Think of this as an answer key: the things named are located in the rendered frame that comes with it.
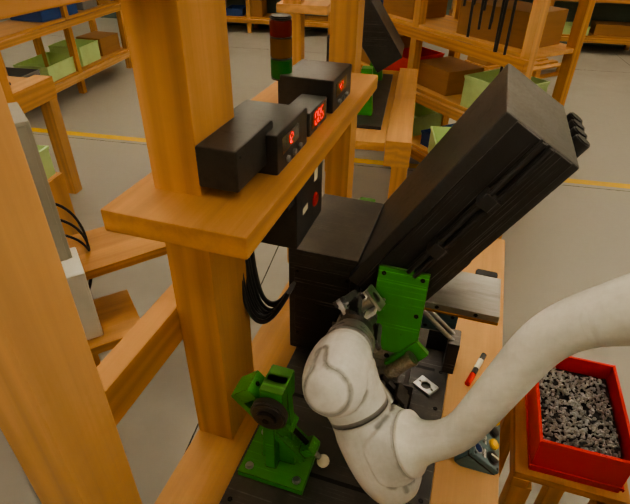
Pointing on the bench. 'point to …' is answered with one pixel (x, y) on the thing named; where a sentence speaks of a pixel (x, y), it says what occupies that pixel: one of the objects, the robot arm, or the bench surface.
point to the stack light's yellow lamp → (281, 49)
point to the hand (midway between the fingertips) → (366, 304)
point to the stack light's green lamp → (280, 68)
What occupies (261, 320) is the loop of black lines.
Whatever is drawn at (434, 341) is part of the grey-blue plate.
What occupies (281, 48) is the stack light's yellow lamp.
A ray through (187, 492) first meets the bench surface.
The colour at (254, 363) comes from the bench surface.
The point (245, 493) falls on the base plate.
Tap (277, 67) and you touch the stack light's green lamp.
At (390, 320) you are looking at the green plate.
